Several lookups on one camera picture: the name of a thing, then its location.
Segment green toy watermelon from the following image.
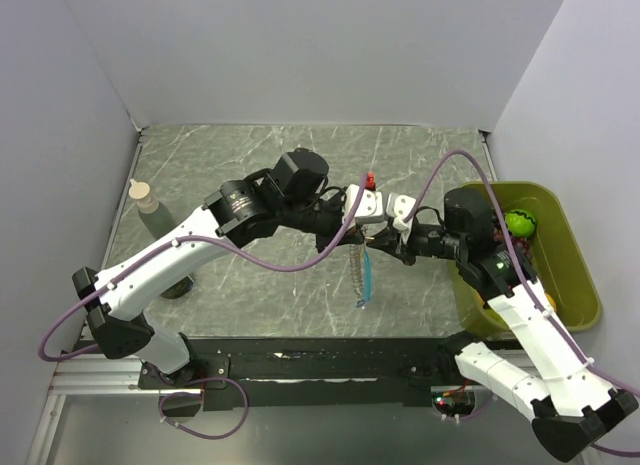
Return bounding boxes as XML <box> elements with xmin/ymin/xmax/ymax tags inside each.
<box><xmin>504</xmin><ymin>209</ymin><xmax>537</xmax><ymax>238</ymax></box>

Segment black paper cup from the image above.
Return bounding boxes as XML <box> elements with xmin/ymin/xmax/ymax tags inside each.
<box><xmin>161</xmin><ymin>276</ymin><xmax>194</xmax><ymax>300</ymax></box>

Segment yellow-green toy fruit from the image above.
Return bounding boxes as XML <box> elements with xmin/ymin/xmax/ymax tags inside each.
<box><xmin>482</xmin><ymin>301</ymin><xmax>506</xmax><ymax>326</ymax></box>

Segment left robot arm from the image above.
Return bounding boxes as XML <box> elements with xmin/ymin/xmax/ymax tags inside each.
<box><xmin>72</xmin><ymin>148</ymin><xmax>366</xmax><ymax>387</ymax></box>

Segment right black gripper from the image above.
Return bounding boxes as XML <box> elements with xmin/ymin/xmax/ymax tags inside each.
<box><xmin>366</xmin><ymin>218</ymin><xmax>465</xmax><ymax>265</ymax></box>

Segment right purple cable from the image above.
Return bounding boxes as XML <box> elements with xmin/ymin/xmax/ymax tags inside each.
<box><xmin>407</xmin><ymin>150</ymin><xmax>640</xmax><ymax>457</ymax></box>

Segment metal keyring with small rings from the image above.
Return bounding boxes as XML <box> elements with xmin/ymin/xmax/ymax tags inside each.
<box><xmin>349</xmin><ymin>228</ymin><xmax>368</xmax><ymax>301</ymax></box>

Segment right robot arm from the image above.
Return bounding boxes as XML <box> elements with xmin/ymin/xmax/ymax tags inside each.
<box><xmin>356</xmin><ymin>187</ymin><xmax>638</xmax><ymax>463</ymax></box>

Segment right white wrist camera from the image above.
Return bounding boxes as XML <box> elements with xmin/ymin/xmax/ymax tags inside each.
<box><xmin>385</xmin><ymin>193</ymin><xmax>416</xmax><ymax>243</ymax></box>

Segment purple toy grapes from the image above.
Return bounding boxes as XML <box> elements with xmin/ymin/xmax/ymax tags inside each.
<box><xmin>494</xmin><ymin>226</ymin><xmax>531</xmax><ymax>254</ymax></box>

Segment grey bottle beige cap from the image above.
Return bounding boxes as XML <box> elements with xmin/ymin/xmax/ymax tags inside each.
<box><xmin>128</xmin><ymin>179</ymin><xmax>177</xmax><ymax>240</ymax></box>

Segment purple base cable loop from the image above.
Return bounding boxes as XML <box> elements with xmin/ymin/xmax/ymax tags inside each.
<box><xmin>158</xmin><ymin>376</ymin><xmax>249</xmax><ymax>441</ymax></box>

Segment olive green plastic bin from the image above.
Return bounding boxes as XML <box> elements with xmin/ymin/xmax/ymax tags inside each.
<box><xmin>448</xmin><ymin>181</ymin><xmax>602</xmax><ymax>339</ymax></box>

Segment orange toy fruit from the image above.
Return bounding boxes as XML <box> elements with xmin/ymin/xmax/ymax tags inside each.
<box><xmin>545</xmin><ymin>291</ymin><xmax>557</xmax><ymax>313</ymax></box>

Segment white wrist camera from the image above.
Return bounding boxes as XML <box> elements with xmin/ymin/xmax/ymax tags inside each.
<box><xmin>343</xmin><ymin>172</ymin><xmax>386</xmax><ymax>227</ymax></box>
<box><xmin>385</xmin><ymin>193</ymin><xmax>416</xmax><ymax>243</ymax></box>

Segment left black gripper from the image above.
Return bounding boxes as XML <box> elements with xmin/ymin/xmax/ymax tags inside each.
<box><xmin>281</xmin><ymin>186</ymin><xmax>365</xmax><ymax>255</ymax></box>

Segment light blue key handle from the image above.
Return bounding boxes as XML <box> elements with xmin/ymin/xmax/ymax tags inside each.
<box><xmin>362</xmin><ymin>251</ymin><xmax>373</xmax><ymax>304</ymax></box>

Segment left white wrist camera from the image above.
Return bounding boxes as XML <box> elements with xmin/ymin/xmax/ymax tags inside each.
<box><xmin>343</xmin><ymin>172</ymin><xmax>386</xmax><ymax>227</ymax></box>

